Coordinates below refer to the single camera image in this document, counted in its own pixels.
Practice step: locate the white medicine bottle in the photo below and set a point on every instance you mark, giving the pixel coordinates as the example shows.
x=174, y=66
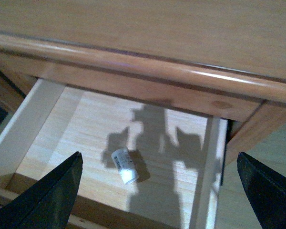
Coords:
x=125, y=165

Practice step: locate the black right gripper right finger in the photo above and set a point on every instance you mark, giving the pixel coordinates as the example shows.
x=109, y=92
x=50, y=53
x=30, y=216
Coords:
x=265, y=190

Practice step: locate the wooden drawer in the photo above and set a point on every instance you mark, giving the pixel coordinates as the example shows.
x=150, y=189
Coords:
x=178, y=156

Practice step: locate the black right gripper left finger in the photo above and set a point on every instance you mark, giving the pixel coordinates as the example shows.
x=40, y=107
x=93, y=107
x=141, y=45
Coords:
x=49, y=202

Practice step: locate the wooden nightstand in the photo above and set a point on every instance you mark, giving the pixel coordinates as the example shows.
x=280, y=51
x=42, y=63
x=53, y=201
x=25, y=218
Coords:
x=220, y=57

